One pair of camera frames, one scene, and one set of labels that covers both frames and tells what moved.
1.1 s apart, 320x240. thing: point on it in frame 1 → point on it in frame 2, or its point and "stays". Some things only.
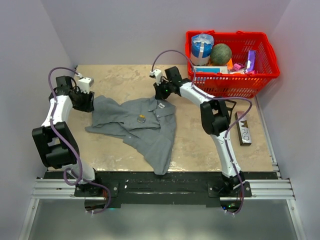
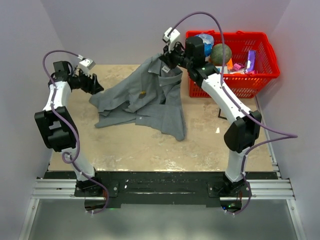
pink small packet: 237,66 stays
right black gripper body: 165,89 → 176,56
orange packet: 230,65 stays
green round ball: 220,54 stays
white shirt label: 161,105 → 165,69
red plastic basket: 241,85 stays
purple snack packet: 251,59 stays
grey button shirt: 150,123 → 148,94
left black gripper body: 84,101 → 82,81
